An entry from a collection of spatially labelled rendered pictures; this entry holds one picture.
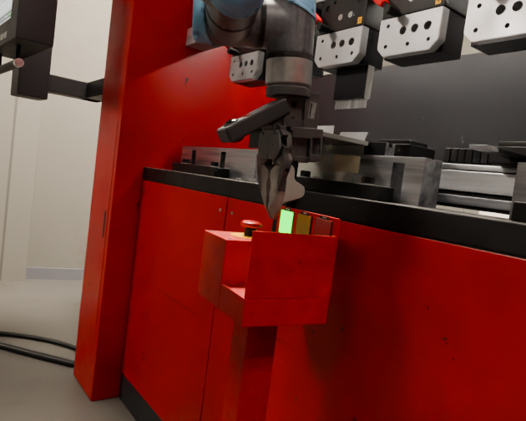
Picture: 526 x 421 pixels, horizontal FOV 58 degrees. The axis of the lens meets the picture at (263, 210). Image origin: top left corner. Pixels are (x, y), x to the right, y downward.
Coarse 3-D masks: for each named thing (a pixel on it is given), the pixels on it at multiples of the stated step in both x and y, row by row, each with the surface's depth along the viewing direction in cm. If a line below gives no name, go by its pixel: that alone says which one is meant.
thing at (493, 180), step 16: (448, 176) 115; (464, 176) 112; (480, 176) 109; (496, 176) 106; (512, 176) 103; (448, 192) 116; (464, 192) 113; (480, 192) 109; (496, 192) 106; (512, 192) 103; (464, 208) 113; (480, 208) 110; (496, 208) 106
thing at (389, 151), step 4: (368, 144) 105; (372, 144) 104; (376, 144) 103; (380, 144) 102; (384, 144) 101; (388, 144) 101; (392, 144) 102; (364, 148) 106; (368, 148) 105; (372, 148) 104; (376, 148) 103; (380, 148) 102; (384, 148) 101; (388, 148) 102; (392, 148) 102; (364, 152) 106; (368, 152) 105; (372, 152) 104; (376, 152) 103; (380, 152) 102; (384, 152) 101; (388, 152) 102; (392, 152) 103
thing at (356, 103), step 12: (336, 72) 115; (348, 72) 112; (360, 72) 109; (372, 72) 108; (336, 84) 115; (348, 84) 112; (360, 84) 109; (336, 96) 115; (348, 96) 111; (360, 96) 108; (336, 108) 116; (348, 108) 112
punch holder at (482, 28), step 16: (480, 0) 83; (496, 0) 80; (512, 0) 78; (480, 16) 82; (496, 16) 80; (512, 16) 78; (464, 32) 85; (480, 32) 82; (496, 32) 80; (512, 32) 78; (480, 48) 86; (496, 48) 85; (512, 48) 84
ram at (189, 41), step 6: (192, 0) 174; (318, 0) 118; (324, 0) 116; (192, 6) 174; (318, 6) 120; (192, 12) 173; (192, 18) 173; (186, 42) 176; (192, 42) 172; (198, 48) 178; (204, 48) 177; (210, 48) 176
